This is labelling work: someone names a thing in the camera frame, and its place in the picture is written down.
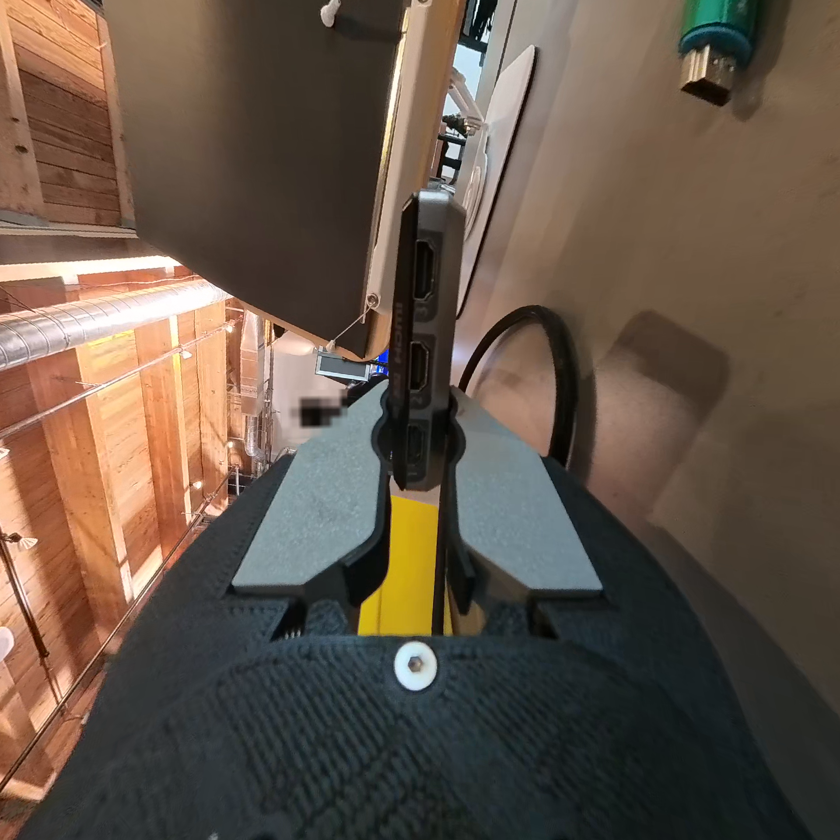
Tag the yellow plastic bin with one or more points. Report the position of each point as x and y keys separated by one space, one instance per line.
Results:
x=407 y=564

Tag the black HDMI switch hub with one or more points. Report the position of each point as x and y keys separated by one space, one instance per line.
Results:
x=433 y=328

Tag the silver air duct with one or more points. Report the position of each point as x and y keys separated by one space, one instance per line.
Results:
x=98 y=321

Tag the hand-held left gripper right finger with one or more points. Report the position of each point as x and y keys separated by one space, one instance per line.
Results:
x=518 y=518

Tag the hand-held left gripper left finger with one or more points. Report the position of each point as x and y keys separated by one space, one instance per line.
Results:
x=308 y=518

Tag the grey framed screen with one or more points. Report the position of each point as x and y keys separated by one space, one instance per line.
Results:
x=341 y=365

